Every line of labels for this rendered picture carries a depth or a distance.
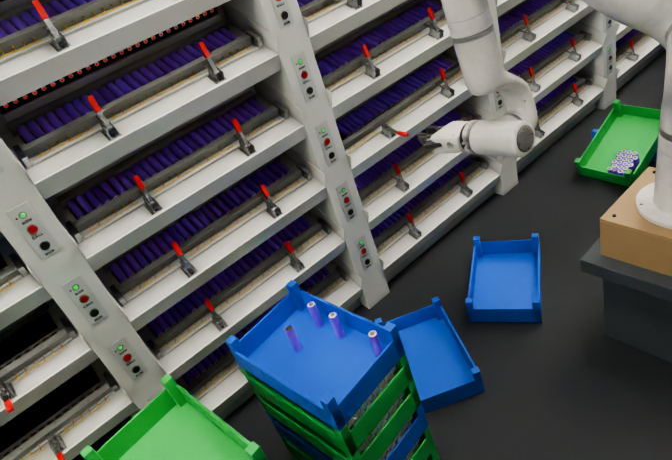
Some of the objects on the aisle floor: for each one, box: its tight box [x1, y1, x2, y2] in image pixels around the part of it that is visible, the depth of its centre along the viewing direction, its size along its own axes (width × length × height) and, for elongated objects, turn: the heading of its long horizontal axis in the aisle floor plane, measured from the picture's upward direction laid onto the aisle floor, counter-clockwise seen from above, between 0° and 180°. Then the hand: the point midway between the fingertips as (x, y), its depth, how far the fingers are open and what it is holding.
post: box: [222, 0, 390, 309], centre depth 142 cm, size 20×9×170 cm, turn 62°
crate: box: [465, 233, 542, 323], centre depth 167 cm, size 30×20×8 cm
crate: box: [574, 99, 661, 187], centre depth 196 cm, size 30×20×8 cm
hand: (428, 135), depth 150 cm, fingers open, 3 cm apart
